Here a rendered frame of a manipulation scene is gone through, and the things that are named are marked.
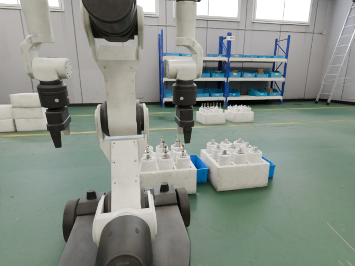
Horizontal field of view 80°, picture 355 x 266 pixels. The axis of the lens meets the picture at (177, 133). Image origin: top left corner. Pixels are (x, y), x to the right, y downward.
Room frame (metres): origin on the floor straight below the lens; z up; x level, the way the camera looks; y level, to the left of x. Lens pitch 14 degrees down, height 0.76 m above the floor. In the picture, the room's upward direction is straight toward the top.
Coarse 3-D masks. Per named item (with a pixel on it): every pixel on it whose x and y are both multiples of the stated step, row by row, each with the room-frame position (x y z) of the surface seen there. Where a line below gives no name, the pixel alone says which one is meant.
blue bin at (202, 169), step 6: (192, 156) 1.73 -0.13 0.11; (198, 156) 1.70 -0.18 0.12; (192, 162) 1.73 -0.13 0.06; (198, 162) 1.68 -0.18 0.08; (198, 168) 1.67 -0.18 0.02; (204, 168) 1.45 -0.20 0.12; (198, 174) 1.44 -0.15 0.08; (204, 174) 1.46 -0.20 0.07; (198, 180) 1.45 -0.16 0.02; (204, 180) 1.46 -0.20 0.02
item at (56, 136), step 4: (52, 132) 0.69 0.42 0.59; (56, 132) 0.69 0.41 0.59; (60, 132) 0.70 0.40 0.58; (52, 136) 0.70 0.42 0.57; (56, 136) 0.70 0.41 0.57; (60, 136) 0.70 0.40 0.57; (56, 140) 0.70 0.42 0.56; (60, 140) 0.70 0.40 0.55; (56, 144) 0.70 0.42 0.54; (60, 144) 0.71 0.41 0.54
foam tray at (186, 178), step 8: (176, 168) 1.32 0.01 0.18; (184, 168) 1.32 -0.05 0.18; (192, 168) 1.32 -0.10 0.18; (144, 176) 1.24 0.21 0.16; (152, 176) 1.25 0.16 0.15; (160, 176) 1.26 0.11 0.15; (168, 176) 1.27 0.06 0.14; (176, 176) 1.28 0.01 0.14; (184, 176) 1.29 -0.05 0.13; (192, 176) 1.30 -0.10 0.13; (144, 184) 1.24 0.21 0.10; (152, 184) 1.25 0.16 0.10; (160, 184) 1.26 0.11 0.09; (176, 184) 1.28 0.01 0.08; (184, 184) 1.29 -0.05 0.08; (192, 184) 1.30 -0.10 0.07; (192, 192) 1.30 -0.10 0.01
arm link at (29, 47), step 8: (24, 40) 0.67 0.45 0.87; (32, 40) 0.67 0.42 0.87; (40, 40) 0.68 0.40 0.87; (48, 40) 0.69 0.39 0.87; (24, 48) 0.67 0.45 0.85; (32, 48) 0.69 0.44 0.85; (24, 56) 0.68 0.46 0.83; (32, 56) 0.70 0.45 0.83; (24, 64) 0.68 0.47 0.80; (32, 72) 0.69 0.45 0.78
